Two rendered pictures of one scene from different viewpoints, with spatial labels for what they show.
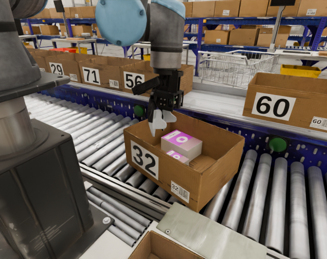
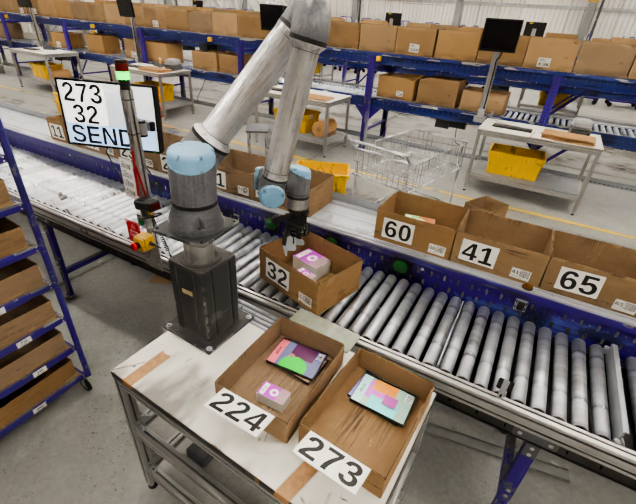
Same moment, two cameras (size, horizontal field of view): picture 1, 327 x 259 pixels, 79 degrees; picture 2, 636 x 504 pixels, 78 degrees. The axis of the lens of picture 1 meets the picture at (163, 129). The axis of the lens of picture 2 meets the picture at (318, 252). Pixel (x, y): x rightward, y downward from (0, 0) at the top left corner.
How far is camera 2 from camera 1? 1.04 m
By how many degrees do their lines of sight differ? 3
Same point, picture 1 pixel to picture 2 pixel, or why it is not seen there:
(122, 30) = (272, 202)
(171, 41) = (301, 194)
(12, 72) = (218, 224)
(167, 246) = (292, 326)
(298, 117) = (419, 243)
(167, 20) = (298, 182)
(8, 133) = (207, 253)
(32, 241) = (210, 317)
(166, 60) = (297, 205)
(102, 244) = (247, 330)
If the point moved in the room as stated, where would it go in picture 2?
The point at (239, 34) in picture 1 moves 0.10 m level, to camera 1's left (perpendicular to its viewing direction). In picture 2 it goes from (432, 86) to (425, 86)
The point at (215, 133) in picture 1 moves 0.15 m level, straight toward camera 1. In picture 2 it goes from (341, 254) to (333, 270)
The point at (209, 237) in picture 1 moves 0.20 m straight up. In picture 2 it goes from (322, 329) to (326, 290)
